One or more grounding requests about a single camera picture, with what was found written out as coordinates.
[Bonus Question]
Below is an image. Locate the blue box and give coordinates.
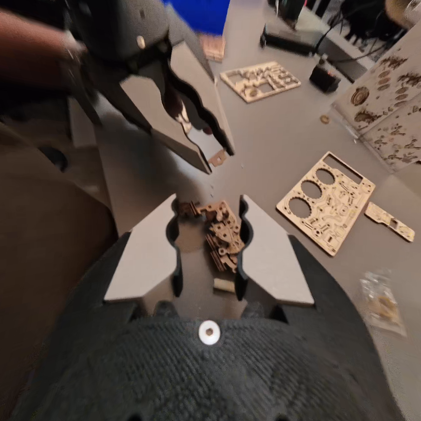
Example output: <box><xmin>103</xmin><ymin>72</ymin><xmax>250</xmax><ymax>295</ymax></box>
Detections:
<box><xmin>162</xmin><ymin>0</ymin><xmax>231</xmax><ymax>36</ymax></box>

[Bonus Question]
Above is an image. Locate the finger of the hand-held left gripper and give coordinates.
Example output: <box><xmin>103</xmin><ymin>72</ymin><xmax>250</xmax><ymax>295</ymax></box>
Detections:
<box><xmin>119</xmin><ymin>65</ymin><xmax>214</xmax><ymax>175</ymax></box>
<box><xmin>168</xmin><ymin>41</ymin><xmax>236</xmax><ymax>157</ymax></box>

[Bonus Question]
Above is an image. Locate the small wooden puzzle piece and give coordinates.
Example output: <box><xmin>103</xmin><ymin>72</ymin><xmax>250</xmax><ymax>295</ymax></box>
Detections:
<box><xmin>208</xmin><ymin>149</ymin><xmax>228</xmax><ymax>168</ymax></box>

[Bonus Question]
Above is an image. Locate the small black box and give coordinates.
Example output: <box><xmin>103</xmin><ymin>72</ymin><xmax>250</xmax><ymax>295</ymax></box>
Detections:
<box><xmin>309</xmin><ymin>54</ymin><xmax>341</xmax><ymax>93</ymax></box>

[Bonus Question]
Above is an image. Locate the wooden mechanical model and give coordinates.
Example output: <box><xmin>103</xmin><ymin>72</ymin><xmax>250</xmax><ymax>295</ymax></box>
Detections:
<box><xmin>178</xmin><ymin>200</ymin><xmax>246</xmax><ymax>274</ymax></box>

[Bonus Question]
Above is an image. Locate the wooden sheet with round holes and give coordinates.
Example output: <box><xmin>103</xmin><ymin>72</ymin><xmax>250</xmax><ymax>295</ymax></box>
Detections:
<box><xmin>276</xmin><ymin>151</ymin><xmax>376</xmax><ymax>258</ymax></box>

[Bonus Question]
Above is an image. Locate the person's brown clothing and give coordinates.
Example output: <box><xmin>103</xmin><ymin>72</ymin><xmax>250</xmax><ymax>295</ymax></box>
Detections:
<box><xmin>0</xmin><ymin>123</ymin><xmax>120</xmax><ymax>421</ymax></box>

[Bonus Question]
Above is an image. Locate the grey desk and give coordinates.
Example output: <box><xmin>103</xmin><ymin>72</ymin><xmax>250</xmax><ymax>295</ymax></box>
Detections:
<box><xmin>67</xmin><ymin>7</ymin><xmax>421</xmax><ymax>421</ymax></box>

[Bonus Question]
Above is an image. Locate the open instruction booklet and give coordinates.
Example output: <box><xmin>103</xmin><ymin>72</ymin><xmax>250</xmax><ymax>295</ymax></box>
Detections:
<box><xmin>332</xmin><ymin>41</ymin><xmax>421</xmax><ymax>173</ymax></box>

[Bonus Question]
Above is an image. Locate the long black device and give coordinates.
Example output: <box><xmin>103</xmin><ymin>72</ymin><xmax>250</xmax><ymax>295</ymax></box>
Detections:
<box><xmin>259</xmin><ymin>24</ymin><xmax>318</xmax><ymax>57</ymax></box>

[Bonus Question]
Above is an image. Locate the wooden sheet with long cutouts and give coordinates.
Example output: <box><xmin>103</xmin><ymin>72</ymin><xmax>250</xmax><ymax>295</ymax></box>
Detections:
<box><xmin>219</xmin><ymin>61</ymin><xmax>302</xmax><ymax>104</ymax></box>

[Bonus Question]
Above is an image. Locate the person's left hand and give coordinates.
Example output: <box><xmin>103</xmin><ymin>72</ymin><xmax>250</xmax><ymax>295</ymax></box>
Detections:
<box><xmin>0</xmin><ymin>10</ymin><xmax>87</xmax><ymax>96</ymax></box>

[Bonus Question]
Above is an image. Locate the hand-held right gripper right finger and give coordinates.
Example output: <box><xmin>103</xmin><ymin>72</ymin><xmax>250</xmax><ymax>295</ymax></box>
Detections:
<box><xmin>234</xmin><ymin>194</ymin><xmax>315</xmax><ymax>307</ymax></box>

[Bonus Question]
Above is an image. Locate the small narrow wooden sheet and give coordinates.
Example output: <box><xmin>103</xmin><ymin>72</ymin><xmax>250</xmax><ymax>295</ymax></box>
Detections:
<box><xmin>364</xmin><ymin>201</ymin><xmax>416</xmax><ymax>243</ymax></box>

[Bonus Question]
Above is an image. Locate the black cable bundle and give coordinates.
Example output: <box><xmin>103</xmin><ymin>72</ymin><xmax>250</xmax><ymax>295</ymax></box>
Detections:
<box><xmin>340</xmin><ymin>0</ymin><xmax>410</xmax><ymax>53</ymax></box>

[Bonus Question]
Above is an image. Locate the clear bag of small parts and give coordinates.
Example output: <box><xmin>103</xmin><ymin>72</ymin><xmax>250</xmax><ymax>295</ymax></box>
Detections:
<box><xmin>358</xmin><ymin>268</ymin><xmax>408</xmax><ymax>339</ymax></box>

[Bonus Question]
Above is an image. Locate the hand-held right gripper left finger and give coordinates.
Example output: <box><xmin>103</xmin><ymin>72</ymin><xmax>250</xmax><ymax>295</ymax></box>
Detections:
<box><xmin>104</xmin><ymin>194</ymin><xmax>183</xmax><ymax>317</ymax></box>

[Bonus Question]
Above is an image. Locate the stack of brown wooden sheets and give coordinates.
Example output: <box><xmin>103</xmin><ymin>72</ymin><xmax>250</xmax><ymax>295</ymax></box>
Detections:
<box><xmin>200</xmin><ymin>34</ymin><xmax>227</xmax><ymax>63</ymax></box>

